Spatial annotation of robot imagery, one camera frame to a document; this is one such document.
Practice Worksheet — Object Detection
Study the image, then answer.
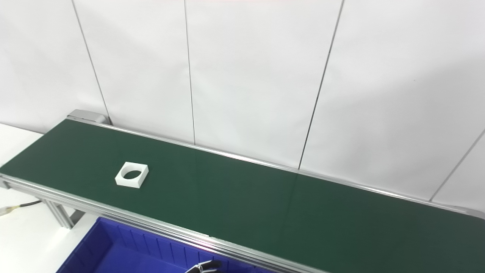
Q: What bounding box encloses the aluminium conveyor support leg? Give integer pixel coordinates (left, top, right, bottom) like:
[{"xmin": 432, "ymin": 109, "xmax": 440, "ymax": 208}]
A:
[{"xmin": 41, "ymin": 199, "xmax": 86, "ymax": 229}]

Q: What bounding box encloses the blue plastic bin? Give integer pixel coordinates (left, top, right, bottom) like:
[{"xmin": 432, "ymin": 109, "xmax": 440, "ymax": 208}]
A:
[{"xmin": 57, "ymin": 217, "xmax": 274, "ymax": 273}]

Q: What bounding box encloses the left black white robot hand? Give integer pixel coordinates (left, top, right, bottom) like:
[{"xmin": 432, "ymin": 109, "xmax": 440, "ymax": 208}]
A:
[{"xmin": 185, "ymin": 260, "xmax": 223, "ymax": 273}]

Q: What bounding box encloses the green conveyor belt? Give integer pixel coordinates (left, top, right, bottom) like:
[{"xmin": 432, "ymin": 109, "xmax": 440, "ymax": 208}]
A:
[
  {"xmin": 0, "ymin": 119, "xmax": 485, "ymax": 273},
  {"xmin": 0, "ymin": 109, "xmax": 485, "ymax": 273}
]

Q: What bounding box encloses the white square part round hole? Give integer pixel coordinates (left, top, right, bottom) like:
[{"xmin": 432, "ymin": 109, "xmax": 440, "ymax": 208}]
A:
[{"xmin": 115, "ymin": 162, "xmax": 149, "ymax": 189}]

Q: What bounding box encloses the black yellow floor cable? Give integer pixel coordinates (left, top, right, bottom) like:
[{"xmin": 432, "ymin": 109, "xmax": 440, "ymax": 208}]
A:
[{"xmin": 0, "ymin": 201, "xmax": 42, "ymax": 217}]

